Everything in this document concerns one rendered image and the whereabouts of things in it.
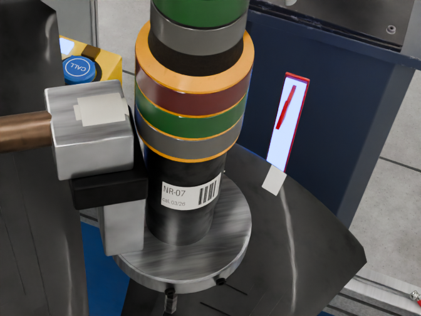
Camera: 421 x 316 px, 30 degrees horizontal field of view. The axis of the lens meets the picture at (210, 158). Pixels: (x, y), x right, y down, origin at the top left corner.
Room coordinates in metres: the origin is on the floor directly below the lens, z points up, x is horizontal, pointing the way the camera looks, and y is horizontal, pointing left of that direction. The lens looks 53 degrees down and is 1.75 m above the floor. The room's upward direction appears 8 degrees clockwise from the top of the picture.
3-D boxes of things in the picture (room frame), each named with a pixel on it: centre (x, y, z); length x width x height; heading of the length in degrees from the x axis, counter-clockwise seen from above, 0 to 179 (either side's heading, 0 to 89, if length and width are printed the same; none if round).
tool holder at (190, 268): (0.20, 0.02, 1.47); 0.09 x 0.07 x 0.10; 111
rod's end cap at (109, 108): (0.19, 0.04, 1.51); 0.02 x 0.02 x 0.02; 21
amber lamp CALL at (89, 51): (0.65, 0.16, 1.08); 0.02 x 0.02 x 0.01; 76
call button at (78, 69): (0.61, 0.17, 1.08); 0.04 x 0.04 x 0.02
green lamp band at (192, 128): (0.20, 0.01, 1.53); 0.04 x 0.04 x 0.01
